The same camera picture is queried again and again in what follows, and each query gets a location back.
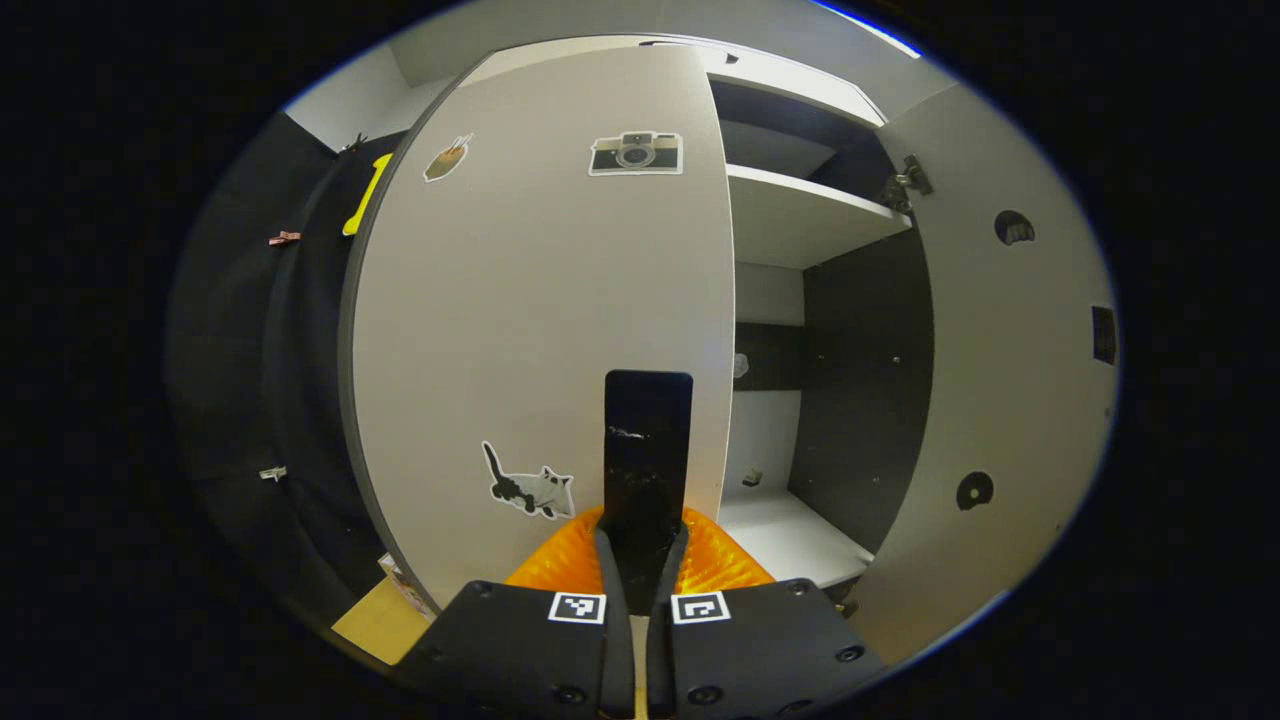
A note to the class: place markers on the white clip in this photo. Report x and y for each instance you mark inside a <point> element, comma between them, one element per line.
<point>272,473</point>

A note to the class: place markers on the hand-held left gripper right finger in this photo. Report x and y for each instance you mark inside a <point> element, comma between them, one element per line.
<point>760,650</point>

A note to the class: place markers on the black backdrop cloth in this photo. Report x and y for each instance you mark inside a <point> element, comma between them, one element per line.
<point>240,380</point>

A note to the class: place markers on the metal door hinge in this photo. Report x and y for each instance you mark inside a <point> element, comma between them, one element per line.
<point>905,185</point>

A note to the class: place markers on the red clip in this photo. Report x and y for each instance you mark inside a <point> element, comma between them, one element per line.
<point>284,238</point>

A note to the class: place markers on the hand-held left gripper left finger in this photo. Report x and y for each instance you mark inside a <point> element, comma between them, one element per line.
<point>530,650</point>

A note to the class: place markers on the white cabinet shelf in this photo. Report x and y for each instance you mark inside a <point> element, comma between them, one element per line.
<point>800,215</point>
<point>790,535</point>

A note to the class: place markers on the black clip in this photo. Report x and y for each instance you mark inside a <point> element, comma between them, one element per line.
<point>353,143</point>

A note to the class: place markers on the beige cabinet door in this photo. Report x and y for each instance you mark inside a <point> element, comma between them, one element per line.
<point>520,300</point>
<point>1000,380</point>

